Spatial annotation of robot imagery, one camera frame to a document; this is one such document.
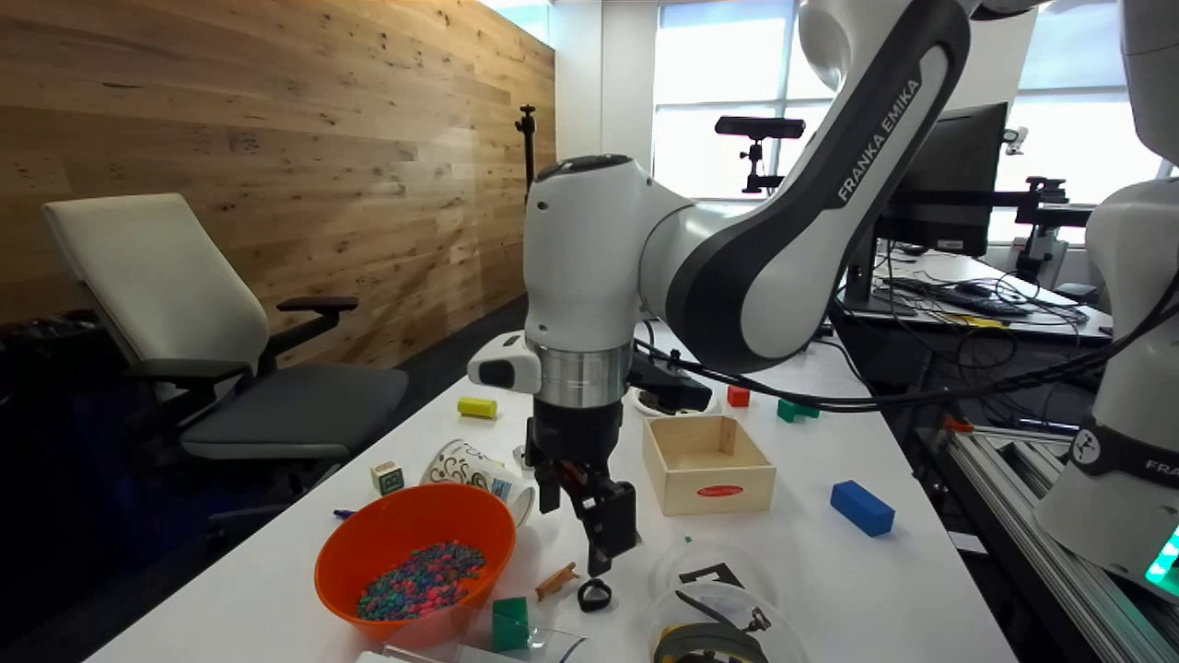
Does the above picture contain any yellow block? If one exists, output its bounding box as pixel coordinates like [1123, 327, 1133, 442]
[458, 398, 499, 421]

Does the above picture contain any open wooden box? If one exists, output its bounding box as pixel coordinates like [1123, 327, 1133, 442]
[645, 415, 779, 516]

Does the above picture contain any white office chair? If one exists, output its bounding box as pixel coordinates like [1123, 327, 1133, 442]
[46, 190, 411, 459]

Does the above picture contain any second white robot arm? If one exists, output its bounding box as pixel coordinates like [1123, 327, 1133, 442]
[1037, 0, 1179, 602]

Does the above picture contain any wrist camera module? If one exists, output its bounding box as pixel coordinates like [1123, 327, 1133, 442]
[630, 356, 713, 415]

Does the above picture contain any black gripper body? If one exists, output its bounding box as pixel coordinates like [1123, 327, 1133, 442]
[528, 403, 622, 503]

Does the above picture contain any camera on tripod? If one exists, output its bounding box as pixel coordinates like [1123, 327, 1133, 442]
[715, 113, 807, 195]

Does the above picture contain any blue rectangular block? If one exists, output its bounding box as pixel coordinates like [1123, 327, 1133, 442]
[829, 478, 894, 539]

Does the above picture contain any brown clothespin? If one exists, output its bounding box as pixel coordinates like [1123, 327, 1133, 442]
[535, 565, 579, 602]

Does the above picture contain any small patterned cube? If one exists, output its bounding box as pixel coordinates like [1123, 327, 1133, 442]
[371, 463, 406, 497]

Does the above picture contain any clear lid with marker tag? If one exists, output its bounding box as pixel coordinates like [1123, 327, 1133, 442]
[649, 540, 783, 641]

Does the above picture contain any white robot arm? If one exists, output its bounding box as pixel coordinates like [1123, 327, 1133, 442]
[522, 0, 1042, 576]

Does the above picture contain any green arch block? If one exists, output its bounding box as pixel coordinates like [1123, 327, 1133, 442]
[774, 398, 817, 424]

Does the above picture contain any green cube block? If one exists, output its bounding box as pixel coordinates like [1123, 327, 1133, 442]
[495, 597, 532, 653]

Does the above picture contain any orange bowl with beads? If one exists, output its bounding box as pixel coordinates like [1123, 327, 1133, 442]
[315, 484, 515, 649]

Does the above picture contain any black computer monitor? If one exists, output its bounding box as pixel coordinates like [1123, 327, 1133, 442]
[877, 104, 1006, 255]

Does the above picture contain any small red block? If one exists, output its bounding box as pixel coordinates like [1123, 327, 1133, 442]
[727, 387, 752, 408]

